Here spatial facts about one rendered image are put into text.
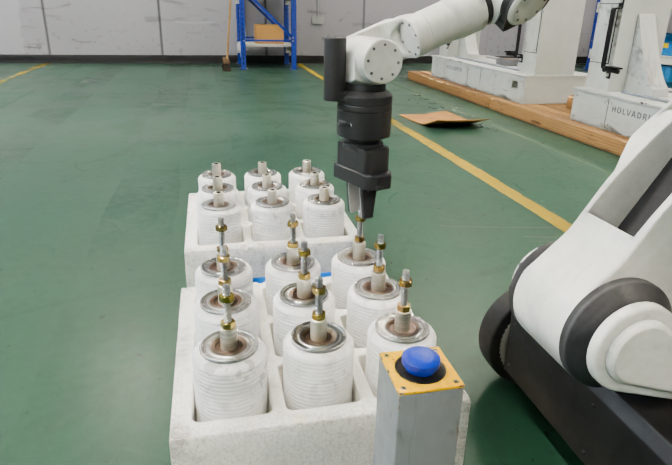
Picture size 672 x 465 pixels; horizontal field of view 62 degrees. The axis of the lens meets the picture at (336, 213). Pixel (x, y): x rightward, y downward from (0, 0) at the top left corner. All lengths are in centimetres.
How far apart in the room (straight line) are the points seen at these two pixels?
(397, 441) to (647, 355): 29
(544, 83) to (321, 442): 350
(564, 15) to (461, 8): 314
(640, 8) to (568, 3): 72
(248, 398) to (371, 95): 47
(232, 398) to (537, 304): 40
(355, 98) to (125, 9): 622
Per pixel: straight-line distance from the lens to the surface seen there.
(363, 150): 88
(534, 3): 97
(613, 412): 86
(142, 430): 104
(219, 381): 73
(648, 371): 74
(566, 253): 75
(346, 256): 99
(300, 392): 77
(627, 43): 344
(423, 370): 59
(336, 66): 87
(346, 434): 77
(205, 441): 74
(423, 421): 61
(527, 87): 399
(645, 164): 80
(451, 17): 93
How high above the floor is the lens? 67
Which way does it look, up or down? 20 degrees down
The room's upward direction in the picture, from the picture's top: 1 degrees clockwise
